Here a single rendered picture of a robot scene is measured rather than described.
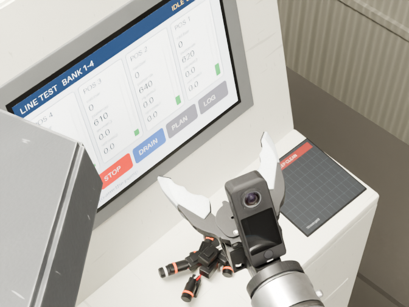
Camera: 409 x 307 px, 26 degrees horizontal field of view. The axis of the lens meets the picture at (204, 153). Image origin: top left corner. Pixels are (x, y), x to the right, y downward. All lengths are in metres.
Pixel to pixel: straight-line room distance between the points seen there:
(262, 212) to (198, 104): 0.53
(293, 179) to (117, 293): 0.40
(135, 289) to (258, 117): 0.39
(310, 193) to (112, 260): 0.40
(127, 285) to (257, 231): 0.58
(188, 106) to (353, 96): 1.59
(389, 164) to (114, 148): 1.67
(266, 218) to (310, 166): 0.69
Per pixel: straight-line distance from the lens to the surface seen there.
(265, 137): 1.13
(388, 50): 2.80
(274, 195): 1.09
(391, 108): 2.96
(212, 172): 1.63
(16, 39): 1.23
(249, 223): 1.02
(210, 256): 1.54
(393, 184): 2.92
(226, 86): 1.55
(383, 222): 2.84
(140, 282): 1.58
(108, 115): 1.38
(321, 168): 1.71
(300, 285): 1.03
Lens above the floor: 2.38
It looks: 54 degrees down
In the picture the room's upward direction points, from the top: straight up
